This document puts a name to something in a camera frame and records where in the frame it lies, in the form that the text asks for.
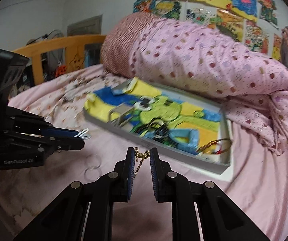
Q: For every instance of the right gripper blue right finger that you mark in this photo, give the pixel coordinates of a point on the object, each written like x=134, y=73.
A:
x=156, y=171

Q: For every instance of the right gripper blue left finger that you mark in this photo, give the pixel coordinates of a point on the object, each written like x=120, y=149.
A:
x=128, y=172

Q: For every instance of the blue hair claw clip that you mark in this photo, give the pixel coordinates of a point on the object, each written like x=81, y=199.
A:
x=185, y=137

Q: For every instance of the beige hair claw clip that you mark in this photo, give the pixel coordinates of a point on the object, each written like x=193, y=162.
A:
x=120, y=115

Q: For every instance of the silver hair clip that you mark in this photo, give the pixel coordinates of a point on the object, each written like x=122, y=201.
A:
x=84, y=135

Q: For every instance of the grey tray with frog cloth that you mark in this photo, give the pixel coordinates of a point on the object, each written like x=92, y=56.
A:
x=159, y=108

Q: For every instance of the rolled pink dotted quilt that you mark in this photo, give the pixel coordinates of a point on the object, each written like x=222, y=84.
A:
x=252, y=87

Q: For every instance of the grey wall panel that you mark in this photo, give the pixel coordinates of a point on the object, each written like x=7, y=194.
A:
x=88, y=26

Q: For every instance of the colourful drawings on wall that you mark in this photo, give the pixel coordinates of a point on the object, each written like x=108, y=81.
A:
x=242, y=20

